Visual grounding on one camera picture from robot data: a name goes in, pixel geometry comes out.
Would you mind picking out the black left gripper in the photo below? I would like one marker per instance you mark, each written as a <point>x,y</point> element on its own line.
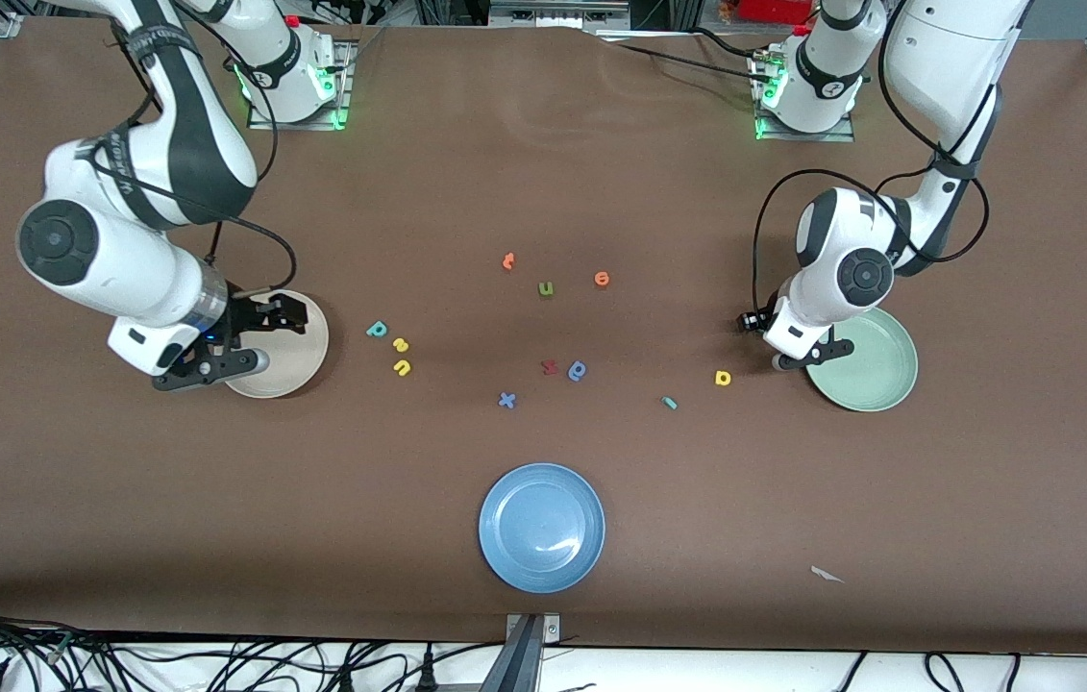
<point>752,321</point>

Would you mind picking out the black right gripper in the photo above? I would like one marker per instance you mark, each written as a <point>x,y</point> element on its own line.
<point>246,315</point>

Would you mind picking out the teal foam letter p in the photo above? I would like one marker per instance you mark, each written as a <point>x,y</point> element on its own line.
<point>375,330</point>

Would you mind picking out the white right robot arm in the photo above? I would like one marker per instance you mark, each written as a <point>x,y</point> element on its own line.
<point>144,274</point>

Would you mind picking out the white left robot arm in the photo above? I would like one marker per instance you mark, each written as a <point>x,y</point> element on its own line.
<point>947,58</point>

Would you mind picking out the beige brown plate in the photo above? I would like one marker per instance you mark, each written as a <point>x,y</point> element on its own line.
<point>298,365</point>

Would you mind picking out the green plate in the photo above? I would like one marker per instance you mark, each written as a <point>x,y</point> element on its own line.
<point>875,375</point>

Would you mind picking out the red foam letter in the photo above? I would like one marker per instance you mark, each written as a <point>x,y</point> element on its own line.
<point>550,367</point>

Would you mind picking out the blue foam letter x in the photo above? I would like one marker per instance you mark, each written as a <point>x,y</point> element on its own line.
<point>506,400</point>

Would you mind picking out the white paper scrap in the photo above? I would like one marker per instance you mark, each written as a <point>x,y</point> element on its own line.
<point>825,574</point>

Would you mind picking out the blue plate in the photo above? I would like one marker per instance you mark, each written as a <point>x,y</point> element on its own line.
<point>541,528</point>

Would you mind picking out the red box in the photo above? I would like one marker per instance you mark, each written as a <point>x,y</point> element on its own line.
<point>774,10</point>

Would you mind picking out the grey power strip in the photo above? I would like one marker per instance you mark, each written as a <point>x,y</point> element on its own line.
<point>553,14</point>

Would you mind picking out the black power plug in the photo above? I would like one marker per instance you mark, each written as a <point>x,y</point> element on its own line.
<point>427,671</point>
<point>345,680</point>

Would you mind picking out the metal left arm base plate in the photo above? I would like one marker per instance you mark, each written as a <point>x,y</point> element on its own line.
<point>807,137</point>

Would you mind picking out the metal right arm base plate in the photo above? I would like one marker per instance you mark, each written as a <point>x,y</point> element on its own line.
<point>344,91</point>

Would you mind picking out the aluminium frame corner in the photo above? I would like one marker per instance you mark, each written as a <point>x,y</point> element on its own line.
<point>5,24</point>

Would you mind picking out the metal table edge bracket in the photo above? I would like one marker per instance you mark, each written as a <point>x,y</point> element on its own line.
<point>524,663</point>

